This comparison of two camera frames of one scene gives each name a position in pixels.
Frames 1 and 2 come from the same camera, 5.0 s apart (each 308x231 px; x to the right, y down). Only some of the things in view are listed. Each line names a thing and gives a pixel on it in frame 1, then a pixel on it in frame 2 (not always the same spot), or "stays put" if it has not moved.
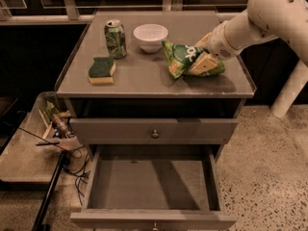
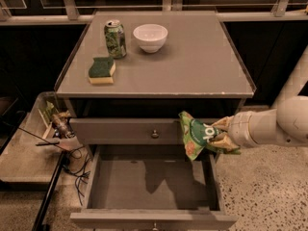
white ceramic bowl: x=150 y=37 stays put
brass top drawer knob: x=155 y=135 stays put
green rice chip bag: x=180 y=59 -> x=196 y=136
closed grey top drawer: x=154 y=130 stays put
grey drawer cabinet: x=154 y=140 stays put
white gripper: x=218 y=45 -> x=240 y=129
